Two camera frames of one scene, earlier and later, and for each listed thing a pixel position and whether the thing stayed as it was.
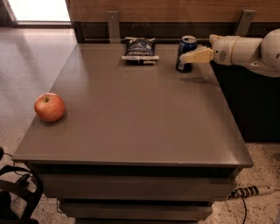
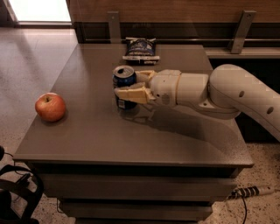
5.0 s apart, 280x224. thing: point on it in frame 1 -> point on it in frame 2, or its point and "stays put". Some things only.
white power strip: (249, 191) stays put
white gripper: (222, 50) -> (164, 86)
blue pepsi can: (187, 44) -> (124, 75)
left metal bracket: (113, 17) stays put
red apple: (49, 107) stays put
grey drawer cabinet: (134, 143) stays put
